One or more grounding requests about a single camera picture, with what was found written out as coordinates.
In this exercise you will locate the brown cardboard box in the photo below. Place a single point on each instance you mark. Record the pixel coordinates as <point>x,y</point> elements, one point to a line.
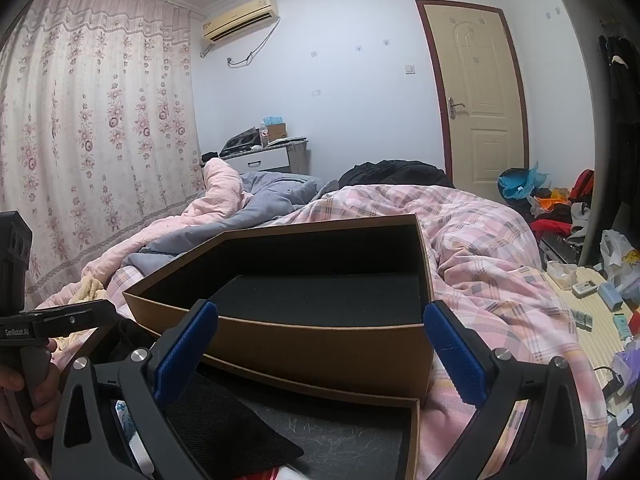
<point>325,355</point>

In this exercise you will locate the black sock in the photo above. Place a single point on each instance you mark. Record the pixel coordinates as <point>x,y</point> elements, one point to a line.
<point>235,425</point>

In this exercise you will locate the orange bag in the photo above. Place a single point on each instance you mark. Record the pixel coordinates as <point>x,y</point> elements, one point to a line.
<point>560,197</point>

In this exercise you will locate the pink plaid duvet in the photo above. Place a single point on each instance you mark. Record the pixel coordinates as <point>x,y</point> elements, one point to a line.
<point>475,240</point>

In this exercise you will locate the white plastic bag yellow print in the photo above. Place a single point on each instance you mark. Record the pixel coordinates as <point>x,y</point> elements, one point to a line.
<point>617,260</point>

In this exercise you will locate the black hanging coat white patch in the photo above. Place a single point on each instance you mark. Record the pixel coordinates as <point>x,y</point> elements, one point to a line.
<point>622,90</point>

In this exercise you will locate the purple tissue bag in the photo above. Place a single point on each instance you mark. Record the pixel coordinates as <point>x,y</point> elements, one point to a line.
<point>627,362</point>

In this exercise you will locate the pale blue box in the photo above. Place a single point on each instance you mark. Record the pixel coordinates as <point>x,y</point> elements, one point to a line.
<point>610,296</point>

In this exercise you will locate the cream slatted table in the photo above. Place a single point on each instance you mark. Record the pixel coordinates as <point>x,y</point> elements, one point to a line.
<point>595,310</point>

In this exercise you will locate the clear plastic bottle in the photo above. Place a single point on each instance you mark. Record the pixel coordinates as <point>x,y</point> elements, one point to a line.
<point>264,136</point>

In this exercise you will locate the wall coat rack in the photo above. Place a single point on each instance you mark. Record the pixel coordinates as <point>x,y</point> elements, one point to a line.
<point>610,22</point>

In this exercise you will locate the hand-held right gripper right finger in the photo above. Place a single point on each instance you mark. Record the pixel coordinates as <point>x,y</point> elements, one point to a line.
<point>455,355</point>

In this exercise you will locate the white light switch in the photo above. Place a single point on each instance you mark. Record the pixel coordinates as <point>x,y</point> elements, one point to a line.
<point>410,69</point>

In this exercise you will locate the teal box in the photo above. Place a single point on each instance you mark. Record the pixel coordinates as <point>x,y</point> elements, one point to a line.
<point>621,326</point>

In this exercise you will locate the white nightstand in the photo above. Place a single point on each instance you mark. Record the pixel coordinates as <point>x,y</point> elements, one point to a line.
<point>265,160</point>

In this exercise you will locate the pink quilt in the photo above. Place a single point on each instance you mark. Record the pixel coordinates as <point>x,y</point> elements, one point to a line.
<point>225,185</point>

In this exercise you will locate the floral pink curtain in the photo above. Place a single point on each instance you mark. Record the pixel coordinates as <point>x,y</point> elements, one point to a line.
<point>100,135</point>

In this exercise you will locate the small cardboard box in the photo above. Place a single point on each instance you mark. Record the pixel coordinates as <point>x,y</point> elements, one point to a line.
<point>277,132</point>

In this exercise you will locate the brown cardboard box lid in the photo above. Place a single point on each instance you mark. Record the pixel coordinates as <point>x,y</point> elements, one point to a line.
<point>350,440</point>

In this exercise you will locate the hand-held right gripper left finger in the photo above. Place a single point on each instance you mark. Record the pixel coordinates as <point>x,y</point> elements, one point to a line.
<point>185,350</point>

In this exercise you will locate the blue plastic bag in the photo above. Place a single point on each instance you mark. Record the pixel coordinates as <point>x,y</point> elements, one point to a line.
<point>517,182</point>

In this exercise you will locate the black clothes pile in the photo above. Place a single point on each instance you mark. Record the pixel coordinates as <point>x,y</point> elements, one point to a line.
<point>395,172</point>

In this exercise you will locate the small black device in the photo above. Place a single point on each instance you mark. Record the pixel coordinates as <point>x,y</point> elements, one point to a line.
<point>210,157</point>

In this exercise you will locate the black ribbed case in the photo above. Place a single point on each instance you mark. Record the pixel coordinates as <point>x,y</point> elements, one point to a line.
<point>560,249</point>

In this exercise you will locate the cream door with red frame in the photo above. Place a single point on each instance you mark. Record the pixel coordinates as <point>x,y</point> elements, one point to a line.
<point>475,110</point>

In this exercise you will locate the dark flat panel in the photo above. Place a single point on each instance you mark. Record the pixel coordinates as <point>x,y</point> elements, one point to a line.
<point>287,141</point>

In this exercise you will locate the red box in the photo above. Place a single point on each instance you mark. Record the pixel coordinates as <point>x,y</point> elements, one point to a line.
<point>635,321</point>

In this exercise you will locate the pale blue bundle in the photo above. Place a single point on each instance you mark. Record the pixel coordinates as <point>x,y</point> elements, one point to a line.
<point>273,120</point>

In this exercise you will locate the person's left hand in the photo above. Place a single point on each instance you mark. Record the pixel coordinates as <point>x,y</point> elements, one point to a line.
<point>45,410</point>

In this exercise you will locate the clear plastic container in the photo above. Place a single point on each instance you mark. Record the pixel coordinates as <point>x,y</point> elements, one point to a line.
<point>561,274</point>

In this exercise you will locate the cream air conditioner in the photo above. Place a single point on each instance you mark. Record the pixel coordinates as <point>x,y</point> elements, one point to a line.
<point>240,17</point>

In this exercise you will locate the small grey packet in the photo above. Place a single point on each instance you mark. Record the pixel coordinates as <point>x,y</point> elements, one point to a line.
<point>577,317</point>
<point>587,322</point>

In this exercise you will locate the red backpack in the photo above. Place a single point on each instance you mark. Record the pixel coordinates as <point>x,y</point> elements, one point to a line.
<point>584,185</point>

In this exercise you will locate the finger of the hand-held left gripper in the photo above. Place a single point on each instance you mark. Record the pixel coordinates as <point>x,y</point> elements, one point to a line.
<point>80,317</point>

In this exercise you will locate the white grey clothes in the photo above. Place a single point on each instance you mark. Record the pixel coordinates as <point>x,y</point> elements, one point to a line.
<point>581,220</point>

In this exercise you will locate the pale yellow towel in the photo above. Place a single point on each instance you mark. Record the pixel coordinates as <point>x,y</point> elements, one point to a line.
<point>90,290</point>

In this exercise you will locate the grey quilt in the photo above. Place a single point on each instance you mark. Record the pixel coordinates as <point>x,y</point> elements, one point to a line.
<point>260,200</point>

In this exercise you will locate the red and white packet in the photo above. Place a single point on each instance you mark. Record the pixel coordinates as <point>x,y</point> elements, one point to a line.
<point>282,474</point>

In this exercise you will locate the red cloth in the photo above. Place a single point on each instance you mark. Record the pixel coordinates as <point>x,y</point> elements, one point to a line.
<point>550,227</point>

